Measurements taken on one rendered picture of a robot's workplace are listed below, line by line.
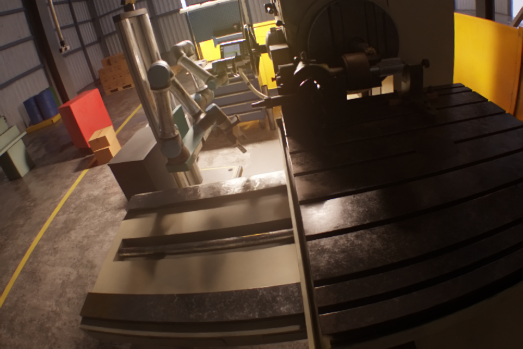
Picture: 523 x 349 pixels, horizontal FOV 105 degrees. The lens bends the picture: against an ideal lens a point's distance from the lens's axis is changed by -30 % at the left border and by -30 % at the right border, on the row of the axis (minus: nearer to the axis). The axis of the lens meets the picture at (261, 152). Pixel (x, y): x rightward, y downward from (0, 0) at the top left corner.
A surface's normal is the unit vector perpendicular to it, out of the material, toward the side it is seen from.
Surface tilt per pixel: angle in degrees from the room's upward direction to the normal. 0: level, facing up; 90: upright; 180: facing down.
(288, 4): 90
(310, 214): 0
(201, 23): 90
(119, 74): 90
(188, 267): 0
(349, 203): 0
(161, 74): 83
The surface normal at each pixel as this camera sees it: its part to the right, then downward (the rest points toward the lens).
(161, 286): -0.20, -0.84
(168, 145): 0.29, 0.55
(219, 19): -0.04, 0.52
